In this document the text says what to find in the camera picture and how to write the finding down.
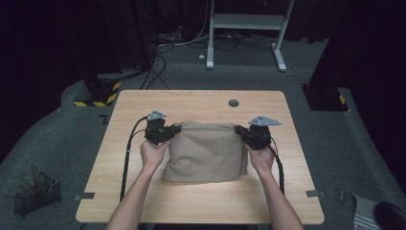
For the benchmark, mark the black post base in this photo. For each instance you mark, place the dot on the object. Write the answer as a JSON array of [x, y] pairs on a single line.
[[324, 97]]

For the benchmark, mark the person's right hand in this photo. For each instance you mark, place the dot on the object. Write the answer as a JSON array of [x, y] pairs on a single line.
[[262, 159]]

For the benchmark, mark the striped cloth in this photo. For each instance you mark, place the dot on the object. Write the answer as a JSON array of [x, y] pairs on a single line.
[[364, 214]]

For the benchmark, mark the small metal bracket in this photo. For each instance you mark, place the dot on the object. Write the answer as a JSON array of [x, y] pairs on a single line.
[[341, 193]]

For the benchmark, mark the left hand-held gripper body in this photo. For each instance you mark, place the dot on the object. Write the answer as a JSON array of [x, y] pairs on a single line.
[[156, 131]]

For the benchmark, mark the black post with striped base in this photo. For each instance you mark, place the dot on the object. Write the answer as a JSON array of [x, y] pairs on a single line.
[[102, 91]]

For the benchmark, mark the white metal stand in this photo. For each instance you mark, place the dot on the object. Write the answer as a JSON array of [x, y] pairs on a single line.
[[245, 21]]

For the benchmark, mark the grey tape strip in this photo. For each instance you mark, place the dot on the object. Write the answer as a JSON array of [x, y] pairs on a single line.
[[315, 193], [85, 195]]

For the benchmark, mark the grey table grommet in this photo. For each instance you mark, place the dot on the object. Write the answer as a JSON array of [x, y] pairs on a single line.
[[233, 103]]

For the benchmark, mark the wooden sticks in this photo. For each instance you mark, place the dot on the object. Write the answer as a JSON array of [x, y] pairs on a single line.
[[35, 179]]

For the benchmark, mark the person's left hand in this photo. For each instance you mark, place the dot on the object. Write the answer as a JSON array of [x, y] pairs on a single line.
[[153, 155]]

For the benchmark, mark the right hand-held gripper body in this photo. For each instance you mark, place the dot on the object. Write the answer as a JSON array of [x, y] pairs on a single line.
[[260, 135]]

